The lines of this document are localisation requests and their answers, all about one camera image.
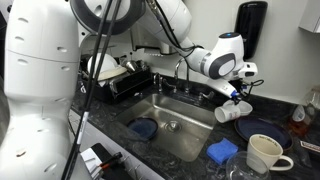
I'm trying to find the cream plate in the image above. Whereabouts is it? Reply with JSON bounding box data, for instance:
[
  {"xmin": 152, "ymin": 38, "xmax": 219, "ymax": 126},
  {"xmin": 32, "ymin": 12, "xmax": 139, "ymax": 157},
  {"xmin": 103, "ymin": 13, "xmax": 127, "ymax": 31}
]
[{"xmin": 97, "ymin": 66, "xmax": 128, "ymax": 82}]

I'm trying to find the blue plate with brown rim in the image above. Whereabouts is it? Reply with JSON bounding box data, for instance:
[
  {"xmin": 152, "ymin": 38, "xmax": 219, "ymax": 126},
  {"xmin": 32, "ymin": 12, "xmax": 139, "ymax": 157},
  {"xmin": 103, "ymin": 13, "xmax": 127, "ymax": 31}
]
[
  {"xmin": 233, "ymin": 116, "xmax": 294, "ymax": 152},
  {"xmin": 126, "ymin": 117, "xmax": 160, "ymax": 141}
]

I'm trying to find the cream ceramic mug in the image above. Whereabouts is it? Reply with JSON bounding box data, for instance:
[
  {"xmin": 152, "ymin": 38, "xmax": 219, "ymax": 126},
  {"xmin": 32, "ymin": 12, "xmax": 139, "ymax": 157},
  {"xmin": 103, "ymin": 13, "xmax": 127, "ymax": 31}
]
[{"xmin": 246, "ymin": 133, "xmax": 295, "ymax": 174}]

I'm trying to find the white wall cabinet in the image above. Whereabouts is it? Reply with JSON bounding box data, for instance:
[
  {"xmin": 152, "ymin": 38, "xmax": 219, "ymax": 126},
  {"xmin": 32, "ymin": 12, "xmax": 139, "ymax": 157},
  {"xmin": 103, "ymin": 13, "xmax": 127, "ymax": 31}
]
[{"xmin": 298, "ymin": 0, "xmax": 320, "ymax": 34}]

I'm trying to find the stainless steel sink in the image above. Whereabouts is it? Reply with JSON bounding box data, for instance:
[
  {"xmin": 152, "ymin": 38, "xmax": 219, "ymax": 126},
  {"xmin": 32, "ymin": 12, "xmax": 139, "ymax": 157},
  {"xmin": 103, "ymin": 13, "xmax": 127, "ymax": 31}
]
[{"xmin": 114, "ymin": 93, "xmax": 218, "ymax": 163}]

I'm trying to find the chrome faucet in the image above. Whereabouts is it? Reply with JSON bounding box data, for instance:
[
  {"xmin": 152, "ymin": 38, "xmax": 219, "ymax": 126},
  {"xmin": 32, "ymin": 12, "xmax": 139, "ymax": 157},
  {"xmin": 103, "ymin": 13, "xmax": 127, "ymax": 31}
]
[{"xmin": 173, "ymin": 57, "xmax": 192, "ymax": 95}]

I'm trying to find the clear plastic bottle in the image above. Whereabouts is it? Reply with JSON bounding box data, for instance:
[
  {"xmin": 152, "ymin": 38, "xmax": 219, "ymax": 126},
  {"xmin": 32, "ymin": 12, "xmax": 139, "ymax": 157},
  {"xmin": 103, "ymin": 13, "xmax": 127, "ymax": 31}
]
[{"xmin": 303, "ymin": 84, "xmax": 320, "ymax": 111}]

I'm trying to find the black wall soap dispenser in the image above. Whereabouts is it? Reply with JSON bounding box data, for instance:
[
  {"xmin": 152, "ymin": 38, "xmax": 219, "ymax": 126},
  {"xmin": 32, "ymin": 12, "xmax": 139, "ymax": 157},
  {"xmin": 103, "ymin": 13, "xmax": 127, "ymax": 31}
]
[{"xmin": 234, "ymin": 0, "xmax": 269, "ymax": 61}]

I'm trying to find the small white cup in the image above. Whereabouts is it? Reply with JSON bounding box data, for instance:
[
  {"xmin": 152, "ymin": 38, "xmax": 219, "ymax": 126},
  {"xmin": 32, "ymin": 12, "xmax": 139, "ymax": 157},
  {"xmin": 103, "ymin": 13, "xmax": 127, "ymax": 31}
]
[{"xmin": 239, "ymin": 100, "xmax": 254, "ymax": 117}]

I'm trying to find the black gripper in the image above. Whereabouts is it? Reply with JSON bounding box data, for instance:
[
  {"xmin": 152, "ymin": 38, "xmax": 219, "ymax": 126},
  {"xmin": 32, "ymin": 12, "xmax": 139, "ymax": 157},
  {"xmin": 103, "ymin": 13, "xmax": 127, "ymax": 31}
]
[{"xmin": 231, "ymin": 77, "xmax": 250, "ymax": 105}]

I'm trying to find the blue sponge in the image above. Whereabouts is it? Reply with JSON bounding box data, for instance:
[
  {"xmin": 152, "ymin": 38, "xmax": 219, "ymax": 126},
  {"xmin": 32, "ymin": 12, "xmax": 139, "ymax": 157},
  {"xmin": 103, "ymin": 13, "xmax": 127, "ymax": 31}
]
[{"xmin": 206, "ymin": 137, "xmax": 239, "ymax": 166}]

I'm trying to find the long black cable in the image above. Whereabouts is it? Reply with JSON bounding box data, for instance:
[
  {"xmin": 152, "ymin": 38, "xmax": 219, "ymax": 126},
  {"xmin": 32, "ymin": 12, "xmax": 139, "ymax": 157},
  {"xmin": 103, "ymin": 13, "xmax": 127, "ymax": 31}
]
[
  {"xmin": 65, "ymin": 0, "xmax": 123, "ymax": 180},
  {"xmin": 60, "ymin": 0, "xmax": 114, "ymax": 180}
]

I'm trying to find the orange and black clamp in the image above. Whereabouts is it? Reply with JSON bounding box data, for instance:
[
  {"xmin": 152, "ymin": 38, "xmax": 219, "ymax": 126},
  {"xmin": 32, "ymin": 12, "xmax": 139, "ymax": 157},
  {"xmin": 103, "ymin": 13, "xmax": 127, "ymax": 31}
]
[{"xmin": 98, "ymin": 151, "xmax": 124, "ymax": 171}]

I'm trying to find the clear glass bowl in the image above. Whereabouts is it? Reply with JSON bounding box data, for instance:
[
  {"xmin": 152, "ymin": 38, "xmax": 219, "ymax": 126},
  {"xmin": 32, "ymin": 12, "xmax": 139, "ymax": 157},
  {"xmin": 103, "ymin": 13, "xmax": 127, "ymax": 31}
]
[{"xmin": 225, "ymin": 150, "xmax": 272, "ymax": 180}]

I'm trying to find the orange liquid soap bottle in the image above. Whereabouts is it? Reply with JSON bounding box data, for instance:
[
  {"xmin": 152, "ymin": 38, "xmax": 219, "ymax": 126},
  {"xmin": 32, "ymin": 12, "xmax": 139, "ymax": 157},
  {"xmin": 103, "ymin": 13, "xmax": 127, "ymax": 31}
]
[{"xmin": 288, "ymin": 103, "xmax": 309, "ymax": 138}]

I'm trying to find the white cup with handle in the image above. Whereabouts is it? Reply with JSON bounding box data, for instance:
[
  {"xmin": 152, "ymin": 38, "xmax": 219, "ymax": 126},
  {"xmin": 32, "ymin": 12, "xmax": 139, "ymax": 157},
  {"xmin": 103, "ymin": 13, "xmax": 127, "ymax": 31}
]
[{"xmin": 214, "ymin": 99, "xmax": 242, "ymax": 124}]

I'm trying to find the metal cup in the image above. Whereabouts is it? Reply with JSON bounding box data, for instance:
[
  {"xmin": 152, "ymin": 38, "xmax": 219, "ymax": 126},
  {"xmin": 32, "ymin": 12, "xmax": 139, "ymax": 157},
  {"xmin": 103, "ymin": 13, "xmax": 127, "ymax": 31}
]
[{"xmin": 123, "ymin": 59, "xmax": 140, "ymax": 74}]

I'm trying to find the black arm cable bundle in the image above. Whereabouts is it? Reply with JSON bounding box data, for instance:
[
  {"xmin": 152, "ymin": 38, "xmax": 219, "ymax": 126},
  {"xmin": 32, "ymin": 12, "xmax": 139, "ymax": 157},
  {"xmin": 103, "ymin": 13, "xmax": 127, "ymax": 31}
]
[{"xmin": 146, "ymin": 0, "xmax": 205, "ymax": 58}]

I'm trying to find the black and white label tag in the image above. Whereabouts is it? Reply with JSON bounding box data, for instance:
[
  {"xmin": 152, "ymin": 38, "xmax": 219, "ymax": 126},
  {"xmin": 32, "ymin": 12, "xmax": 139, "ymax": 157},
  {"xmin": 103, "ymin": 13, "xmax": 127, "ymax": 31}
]
[{"xmin": 299, "ymin": 139, "xmax": 320, "ymax": 154}]

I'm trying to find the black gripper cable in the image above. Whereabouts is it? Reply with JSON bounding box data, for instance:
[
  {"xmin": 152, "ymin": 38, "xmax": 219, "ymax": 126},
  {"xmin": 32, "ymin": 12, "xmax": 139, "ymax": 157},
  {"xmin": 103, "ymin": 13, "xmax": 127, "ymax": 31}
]
[{"xmin": 241, "ymin": 78, "xmax": 265, "ymax": 98}]

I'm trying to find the black dish rack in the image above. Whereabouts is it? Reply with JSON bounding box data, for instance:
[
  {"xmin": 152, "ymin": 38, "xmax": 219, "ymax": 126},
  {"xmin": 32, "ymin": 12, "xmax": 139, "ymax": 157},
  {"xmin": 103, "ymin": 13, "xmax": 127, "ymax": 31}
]
[{"xmin": 79, "ymin": 54, "xmax": 153, "ymax": 105}]

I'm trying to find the white bowl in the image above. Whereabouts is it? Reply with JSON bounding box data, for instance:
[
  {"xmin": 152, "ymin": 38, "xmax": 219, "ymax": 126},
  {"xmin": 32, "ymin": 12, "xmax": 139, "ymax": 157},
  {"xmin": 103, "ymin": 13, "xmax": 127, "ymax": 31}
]
[{"xmin": 87, "ymin": 52, "xmax": 118, "ymax": 75}]

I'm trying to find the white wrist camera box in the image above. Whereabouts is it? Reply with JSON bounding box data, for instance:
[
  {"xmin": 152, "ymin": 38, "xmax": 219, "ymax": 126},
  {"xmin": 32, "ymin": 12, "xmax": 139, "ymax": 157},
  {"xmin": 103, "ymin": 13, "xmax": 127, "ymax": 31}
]
[{"xmin": 237, "ymin": 62, "xmax": 259, "ymax": 79}]

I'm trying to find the chrome faucet handle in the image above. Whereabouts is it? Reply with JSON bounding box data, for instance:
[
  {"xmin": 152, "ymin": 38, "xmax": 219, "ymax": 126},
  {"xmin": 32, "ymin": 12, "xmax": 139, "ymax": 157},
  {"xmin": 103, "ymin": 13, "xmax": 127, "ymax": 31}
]
[
  {"xmin": 198, "ymin": 90, "xmax": 216, "ymax": 102},
  {"xmin": 152, "ymin": 72, "xmax": 164, "ymax": 94}
]

